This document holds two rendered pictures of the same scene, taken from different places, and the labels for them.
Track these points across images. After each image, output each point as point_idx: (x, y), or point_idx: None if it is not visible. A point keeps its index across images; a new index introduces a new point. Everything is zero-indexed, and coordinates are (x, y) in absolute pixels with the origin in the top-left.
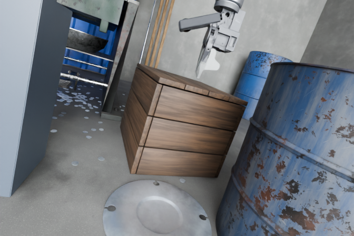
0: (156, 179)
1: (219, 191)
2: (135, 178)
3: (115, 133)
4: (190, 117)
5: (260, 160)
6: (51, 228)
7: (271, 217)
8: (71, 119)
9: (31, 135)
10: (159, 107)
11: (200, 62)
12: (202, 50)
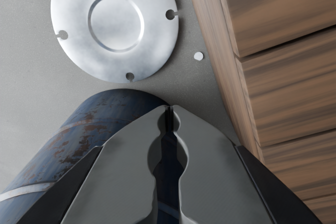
0: (186, 14)
1: (194, 106)
2: None
3: None
4: (225, 73)
5: (58, 155)
6: None
7: (54, 136)
8: None
9: None
10: None
11: (109, 139)
12: (186, 217)
